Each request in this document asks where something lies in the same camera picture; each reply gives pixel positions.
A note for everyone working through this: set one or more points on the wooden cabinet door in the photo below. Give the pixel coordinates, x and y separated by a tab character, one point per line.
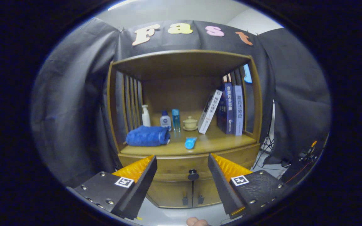
207	191
168	193

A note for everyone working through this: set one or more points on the folded blue towel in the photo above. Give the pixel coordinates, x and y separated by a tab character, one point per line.
146	136

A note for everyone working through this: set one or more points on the wooden drawer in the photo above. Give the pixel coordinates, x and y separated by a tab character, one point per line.
181	166

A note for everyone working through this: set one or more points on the black backdrop cloth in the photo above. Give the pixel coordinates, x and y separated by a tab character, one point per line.
74	110

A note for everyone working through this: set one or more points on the wooden cabinet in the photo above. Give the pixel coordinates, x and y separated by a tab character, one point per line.
181	94

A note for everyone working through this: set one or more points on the white pump bottle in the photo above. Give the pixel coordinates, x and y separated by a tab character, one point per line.
145	119

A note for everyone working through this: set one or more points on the black device with orange part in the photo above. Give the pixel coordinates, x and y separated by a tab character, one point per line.
300	169

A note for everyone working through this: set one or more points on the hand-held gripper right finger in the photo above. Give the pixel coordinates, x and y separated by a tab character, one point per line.
222	185

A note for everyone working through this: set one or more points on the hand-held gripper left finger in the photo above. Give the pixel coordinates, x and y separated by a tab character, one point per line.
140	188

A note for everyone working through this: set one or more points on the light purple book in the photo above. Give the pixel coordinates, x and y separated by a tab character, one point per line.
238	111

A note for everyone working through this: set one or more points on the beige lidded teacup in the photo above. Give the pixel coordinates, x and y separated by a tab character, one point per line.
190	123

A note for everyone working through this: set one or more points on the black tripod stand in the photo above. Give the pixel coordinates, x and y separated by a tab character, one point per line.
266	147

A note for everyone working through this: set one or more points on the wooden countertop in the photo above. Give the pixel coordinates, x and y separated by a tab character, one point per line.
214	142

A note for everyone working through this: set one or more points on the white bottle with blue cap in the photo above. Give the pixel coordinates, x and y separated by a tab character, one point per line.
165	122

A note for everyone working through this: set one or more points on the white book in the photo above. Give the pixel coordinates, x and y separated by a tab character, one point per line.
209	113

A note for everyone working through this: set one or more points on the blue gradient cosmetic tube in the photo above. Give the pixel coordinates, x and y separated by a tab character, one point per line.
190	143

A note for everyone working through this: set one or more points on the clear blue bottle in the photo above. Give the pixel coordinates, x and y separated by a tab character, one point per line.
176	121

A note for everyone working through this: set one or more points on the dark blue book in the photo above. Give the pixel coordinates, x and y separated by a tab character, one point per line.
228	110

